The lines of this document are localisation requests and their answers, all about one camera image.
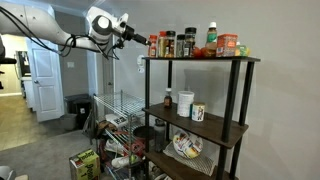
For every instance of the white cylindrical canister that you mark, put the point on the white cylindrical canister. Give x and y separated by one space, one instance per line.
185 104

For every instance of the white sneaker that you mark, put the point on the white sneaker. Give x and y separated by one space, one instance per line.
113 146

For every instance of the small brown bottle white cap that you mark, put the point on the small brown bottle white cap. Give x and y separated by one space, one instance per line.
168 99

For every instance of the white light switch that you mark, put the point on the white light switch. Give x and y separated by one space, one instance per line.
70 64

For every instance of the green yellow package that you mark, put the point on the green yellow package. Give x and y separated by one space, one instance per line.
243 50

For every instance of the black metal wooden shelf unit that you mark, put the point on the black metal wooden shelf unit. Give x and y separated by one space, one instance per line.
231 100

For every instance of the black-lid jar red spice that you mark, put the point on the black-lid jar red spice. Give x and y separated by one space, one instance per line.
170 45

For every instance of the colourful printed bowl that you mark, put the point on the colourful printed bowl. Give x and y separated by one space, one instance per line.
187 145

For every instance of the dark wall frame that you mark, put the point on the dark wall frame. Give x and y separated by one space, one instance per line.
23 65

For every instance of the short black-lid spice jar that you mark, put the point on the short black-lid spice jar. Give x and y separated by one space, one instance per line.
180 46

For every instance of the red item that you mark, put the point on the red item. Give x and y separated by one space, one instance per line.
135 148

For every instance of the dark grey tumbler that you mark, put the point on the dark grey tumbler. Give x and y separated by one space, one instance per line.
159 136

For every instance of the black trash bin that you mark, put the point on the black trash bin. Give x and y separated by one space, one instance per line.
79 108

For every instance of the red tomato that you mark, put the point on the red tomato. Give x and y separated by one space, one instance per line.
197 52

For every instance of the large orange-red lid spice jar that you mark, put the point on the large orange-red lid spice jar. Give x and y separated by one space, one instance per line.
162 45

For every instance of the green cardboard box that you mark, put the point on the green cardboard box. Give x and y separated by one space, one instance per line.
85 165

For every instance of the white box with code print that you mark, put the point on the white box with code print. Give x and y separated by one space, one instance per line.
116 120

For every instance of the small labelled tin can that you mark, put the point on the small labelled tin can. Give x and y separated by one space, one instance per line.
198 112

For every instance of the white mesh mat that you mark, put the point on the white mesh mat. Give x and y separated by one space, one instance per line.
200 163

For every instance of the white-cap green-label bottle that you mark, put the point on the white-cap green-label bottle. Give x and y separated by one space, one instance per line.
211 40

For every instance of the white panel room door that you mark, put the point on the white panel room door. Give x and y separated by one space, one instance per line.
46 86

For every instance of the white wall plug device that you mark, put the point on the white wall plug device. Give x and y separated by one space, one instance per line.
140 63

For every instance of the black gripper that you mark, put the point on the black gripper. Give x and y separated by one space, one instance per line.
128 32

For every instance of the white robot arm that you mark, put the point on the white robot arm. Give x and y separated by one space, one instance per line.
36 23

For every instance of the tall black-lid spice jar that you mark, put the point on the tall black-lid spice jar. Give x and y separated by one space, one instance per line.
190 41

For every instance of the small red-lid spice jar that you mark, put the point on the small red-lid spice jar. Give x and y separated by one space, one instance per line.
152 50

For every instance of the grey rounded object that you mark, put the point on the grey rounded object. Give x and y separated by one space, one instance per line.
6 173

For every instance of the red food box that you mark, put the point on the red food box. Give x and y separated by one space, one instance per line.
227 45

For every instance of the black pot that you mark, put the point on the black pot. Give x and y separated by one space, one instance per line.
141 132

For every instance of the small grey bin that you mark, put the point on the small grey bin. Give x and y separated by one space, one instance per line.
68 122

